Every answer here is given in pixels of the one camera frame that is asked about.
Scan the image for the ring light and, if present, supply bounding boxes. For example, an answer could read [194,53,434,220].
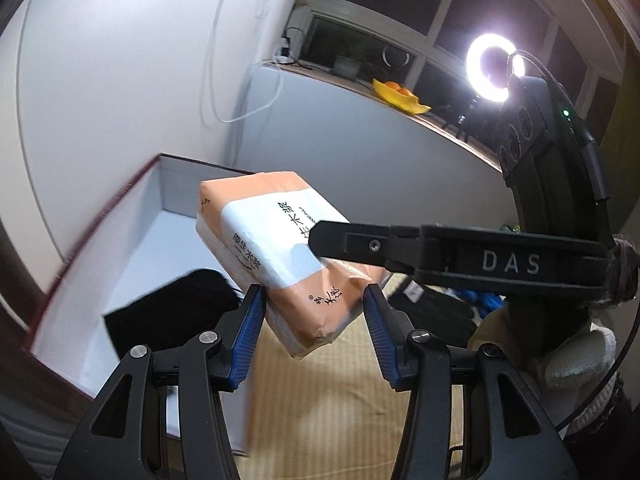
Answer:
[466,34,527,106]

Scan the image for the person's right hand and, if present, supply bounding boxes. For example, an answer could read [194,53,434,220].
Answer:
[467,304,620,392]

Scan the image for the long white cable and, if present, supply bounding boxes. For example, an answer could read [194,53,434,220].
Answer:
[199,0,282,124]

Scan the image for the black tripod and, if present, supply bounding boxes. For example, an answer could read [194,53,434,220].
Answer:
[439,102,475,142]

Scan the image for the black cloth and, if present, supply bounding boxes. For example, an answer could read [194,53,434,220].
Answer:
[102,269,241,361]

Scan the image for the white window frame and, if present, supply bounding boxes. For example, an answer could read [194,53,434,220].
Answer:
[285,0,628,161]

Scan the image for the white charger plug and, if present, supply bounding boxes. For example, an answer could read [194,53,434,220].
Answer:
[274,29,303,66]

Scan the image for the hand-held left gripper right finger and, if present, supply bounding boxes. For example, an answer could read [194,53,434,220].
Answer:
[363,283,586,480]

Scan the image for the potted plant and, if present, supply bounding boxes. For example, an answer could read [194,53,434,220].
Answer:
[331,42,366,81]

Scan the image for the yellow striped blanket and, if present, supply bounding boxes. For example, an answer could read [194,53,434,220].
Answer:
[227,280,506,480]

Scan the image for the blue soft thing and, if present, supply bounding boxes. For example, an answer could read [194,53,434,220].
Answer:
[450,287,503,320]

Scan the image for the black garment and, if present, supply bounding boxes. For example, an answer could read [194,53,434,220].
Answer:
[387,280,478,356]

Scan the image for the orange and white tissue pack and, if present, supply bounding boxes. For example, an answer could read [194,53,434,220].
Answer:
[196,170,388,358]

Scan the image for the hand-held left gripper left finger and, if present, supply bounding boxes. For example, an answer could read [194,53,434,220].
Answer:
[55,284,268,480]

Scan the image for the yellow fruit bowl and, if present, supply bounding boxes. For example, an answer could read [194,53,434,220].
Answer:
[371,78,432,115]

